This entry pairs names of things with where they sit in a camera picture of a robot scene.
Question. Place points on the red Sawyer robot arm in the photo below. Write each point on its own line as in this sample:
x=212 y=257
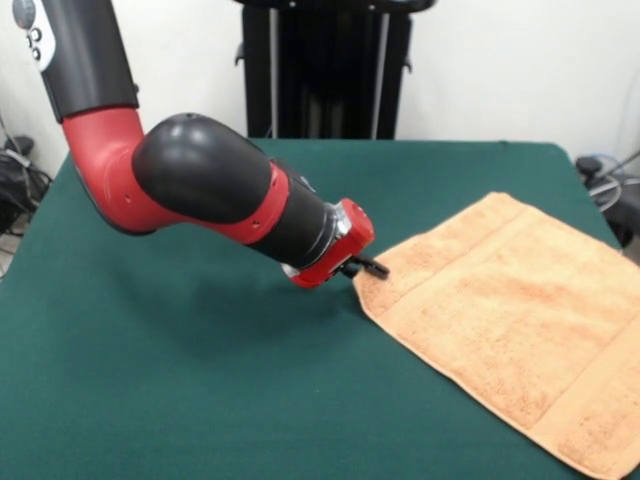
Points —
x=200 y=175

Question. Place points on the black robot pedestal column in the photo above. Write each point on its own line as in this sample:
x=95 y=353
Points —
x=325 y=75

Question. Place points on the tan terry towel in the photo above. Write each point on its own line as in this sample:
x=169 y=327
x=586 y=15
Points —
x=510 y=325

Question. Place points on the dark green table cloth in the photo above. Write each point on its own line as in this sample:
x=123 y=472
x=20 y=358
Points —
x=150 y=375

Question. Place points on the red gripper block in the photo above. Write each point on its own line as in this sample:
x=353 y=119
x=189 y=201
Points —
x=355 y=235

